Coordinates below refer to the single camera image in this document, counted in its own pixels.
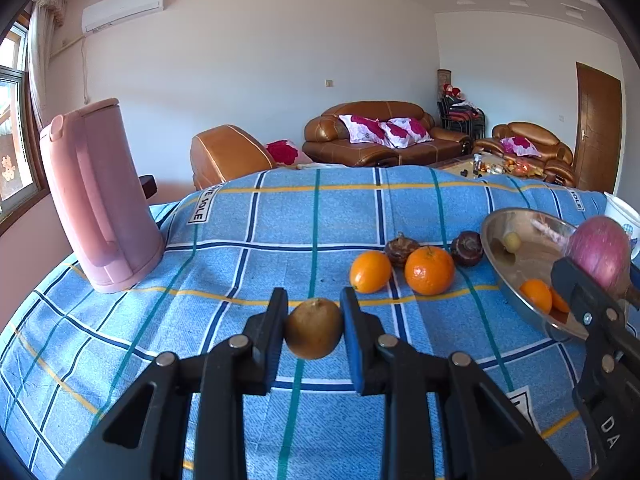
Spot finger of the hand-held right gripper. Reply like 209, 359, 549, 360
622, 265, 640, 309
551, 257, 630, 386

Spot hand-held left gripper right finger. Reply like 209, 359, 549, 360
340, 287, 571, 480

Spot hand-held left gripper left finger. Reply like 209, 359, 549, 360
55, 287, 290, 480

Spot purple onion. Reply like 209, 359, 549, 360
565, 215, 632, 297

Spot small brown longan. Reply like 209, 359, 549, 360
285, 298, 344, 360

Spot stainless steel bowl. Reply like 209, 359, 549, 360
481, 208, 601, 341

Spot oval orange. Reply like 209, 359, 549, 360
349, 251, 392, 294

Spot dark mangosteen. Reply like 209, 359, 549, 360
450, 230, 485, 266
384, 232, 421, 269

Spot white printed cup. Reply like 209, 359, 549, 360
602, 191, 640, 261

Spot blue plaid cloth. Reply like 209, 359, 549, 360
0, 165, 640, 480

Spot pile of colourful snacks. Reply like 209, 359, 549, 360
472, 154, 543, 177

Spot brown leather armchair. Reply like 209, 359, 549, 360
190, 124, 278, 192
472, 121, 577, 187

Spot red floral pillow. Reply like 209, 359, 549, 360
501, 136, 540, 157
265, 140, 313, 166
339, 114, 388, 144
378, 117, 433, 150

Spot brown wooden door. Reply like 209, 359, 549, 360
573, 62, 623, 193

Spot wooden coffee table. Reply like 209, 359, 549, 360
430, 156, 548, 179

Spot brown leather sofa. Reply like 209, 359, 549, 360
302, 101, 473, 168

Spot stacked dark chairs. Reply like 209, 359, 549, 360
437, 96, 486, 141

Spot pink electric kettle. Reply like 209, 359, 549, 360
39, 98, 165, 293

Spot wooden framed window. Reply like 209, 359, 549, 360
0, 22, 51, 236

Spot beige curtain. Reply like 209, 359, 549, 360
27, 0, 71, 131

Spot white air conditioner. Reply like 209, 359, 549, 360
81, 0, 165, 34

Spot white wall cable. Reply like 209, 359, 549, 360
80, 32, 93, 103

